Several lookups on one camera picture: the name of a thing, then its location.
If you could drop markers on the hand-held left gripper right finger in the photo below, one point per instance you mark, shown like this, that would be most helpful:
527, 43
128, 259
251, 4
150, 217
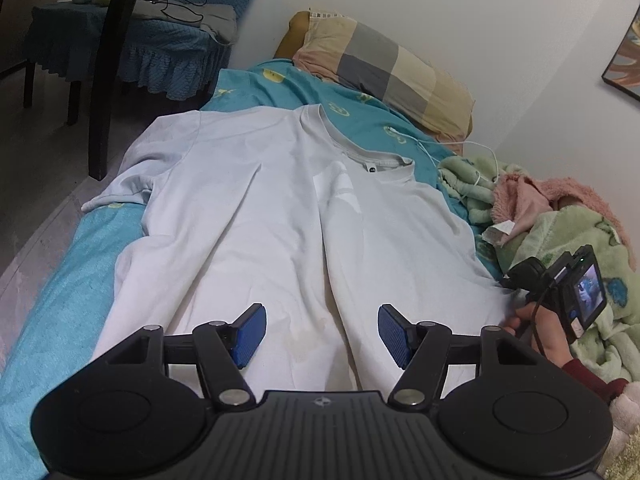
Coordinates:
393, 336

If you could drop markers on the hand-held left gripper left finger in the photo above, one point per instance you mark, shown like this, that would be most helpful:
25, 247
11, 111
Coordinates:
249, 336

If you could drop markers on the white t-shirt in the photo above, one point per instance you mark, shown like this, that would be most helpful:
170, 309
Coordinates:
260, 220

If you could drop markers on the person's right hand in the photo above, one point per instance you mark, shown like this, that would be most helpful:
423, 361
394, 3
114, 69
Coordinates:
547, 332

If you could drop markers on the green fleece blanket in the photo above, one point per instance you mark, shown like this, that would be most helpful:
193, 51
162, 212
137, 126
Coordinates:
595, 245

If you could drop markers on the white cloth label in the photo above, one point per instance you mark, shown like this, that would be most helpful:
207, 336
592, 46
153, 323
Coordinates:
500, 232

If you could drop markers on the pink fleece blanket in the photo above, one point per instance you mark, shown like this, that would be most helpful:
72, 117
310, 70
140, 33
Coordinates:
525, 200

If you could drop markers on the beige plush toy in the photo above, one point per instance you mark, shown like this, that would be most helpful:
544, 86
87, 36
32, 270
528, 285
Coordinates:
626, 417

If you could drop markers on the teal printed bed sheet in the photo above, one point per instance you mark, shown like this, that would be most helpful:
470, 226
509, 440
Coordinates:
55, 300

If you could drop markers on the checked pillow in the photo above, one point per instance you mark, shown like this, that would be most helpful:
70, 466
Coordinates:
380, 62

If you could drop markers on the table with blue cloth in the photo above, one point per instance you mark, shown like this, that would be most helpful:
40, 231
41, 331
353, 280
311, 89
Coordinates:
165, 55

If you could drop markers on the dark wooden table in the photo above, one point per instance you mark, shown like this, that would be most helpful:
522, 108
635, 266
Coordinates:
112, 60

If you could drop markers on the grey cloth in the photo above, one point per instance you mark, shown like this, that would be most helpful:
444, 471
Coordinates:
220, 22

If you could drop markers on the framed wall picture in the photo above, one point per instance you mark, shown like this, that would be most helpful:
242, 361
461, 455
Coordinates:
625, 62

